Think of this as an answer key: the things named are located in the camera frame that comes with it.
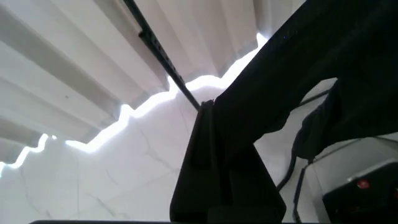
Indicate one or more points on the black clothes rack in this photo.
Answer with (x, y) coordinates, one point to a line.
(155, 46)

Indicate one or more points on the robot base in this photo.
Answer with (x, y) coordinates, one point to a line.
(357, 199)

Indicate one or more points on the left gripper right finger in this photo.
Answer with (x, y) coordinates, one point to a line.
(252, 193)

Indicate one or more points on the white curtain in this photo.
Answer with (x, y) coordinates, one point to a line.
(62, 62)

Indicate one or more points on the black t-shirt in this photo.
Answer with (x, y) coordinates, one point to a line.
(311, 62)

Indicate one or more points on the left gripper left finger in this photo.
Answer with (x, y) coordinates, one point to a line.
(196, 186)

